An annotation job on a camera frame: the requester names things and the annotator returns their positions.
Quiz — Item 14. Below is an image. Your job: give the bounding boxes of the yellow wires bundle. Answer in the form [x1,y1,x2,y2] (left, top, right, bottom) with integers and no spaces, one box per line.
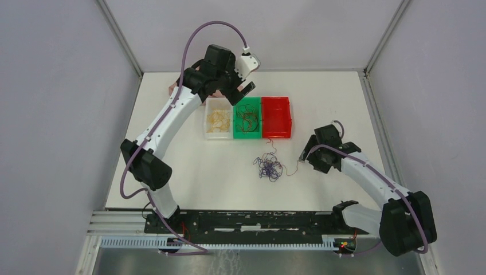
[206,109,232,133]

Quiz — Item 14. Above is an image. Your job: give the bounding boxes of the red wires bundle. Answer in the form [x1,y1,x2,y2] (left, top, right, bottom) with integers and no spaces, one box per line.
[235,104,262,134]

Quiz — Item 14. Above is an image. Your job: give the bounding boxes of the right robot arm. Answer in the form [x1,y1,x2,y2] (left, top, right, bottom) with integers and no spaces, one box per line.
[299,124,437,257]

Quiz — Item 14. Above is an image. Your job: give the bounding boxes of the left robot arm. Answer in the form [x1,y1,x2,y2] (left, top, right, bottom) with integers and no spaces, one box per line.
[120,45,261,233]

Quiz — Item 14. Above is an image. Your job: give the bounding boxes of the clear plastic bin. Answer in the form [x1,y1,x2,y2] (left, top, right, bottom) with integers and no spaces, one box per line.
[203,98,233,140]

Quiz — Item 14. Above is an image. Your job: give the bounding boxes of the green plastic bin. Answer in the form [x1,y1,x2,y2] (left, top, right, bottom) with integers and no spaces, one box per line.
[233,97,262,139]

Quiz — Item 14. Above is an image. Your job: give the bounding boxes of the red plastic bin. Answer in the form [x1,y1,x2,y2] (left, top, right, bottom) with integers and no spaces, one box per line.
[261,97,292,139]

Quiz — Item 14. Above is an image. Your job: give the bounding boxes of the pink crumpled garment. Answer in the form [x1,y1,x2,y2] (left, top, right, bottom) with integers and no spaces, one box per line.
[168,78,180,99]

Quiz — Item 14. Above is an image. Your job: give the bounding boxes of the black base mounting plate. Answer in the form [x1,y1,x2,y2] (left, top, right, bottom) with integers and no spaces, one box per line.
[167,210,367,245]

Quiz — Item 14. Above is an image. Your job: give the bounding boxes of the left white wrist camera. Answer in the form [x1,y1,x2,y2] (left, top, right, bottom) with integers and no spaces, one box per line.
[235,47,261,80]

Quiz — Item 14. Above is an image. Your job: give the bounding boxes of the white slotted cable duct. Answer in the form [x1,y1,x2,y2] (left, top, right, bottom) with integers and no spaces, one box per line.
[100,236,338,252]

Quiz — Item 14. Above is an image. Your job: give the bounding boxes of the aluminium frame rail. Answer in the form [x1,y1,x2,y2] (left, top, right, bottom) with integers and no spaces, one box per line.
[86,210,430,238]

